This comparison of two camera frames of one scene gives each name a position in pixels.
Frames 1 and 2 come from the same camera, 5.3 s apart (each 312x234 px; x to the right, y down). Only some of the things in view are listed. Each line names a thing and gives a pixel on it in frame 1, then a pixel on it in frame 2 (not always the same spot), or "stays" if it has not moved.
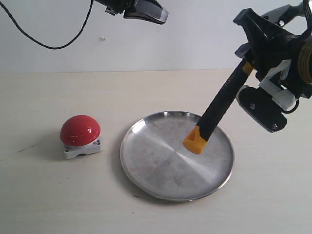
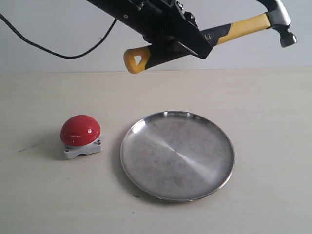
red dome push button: [80, 134] stays
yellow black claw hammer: [197, 139] -> [138, 59]
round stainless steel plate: [155, 161] stays
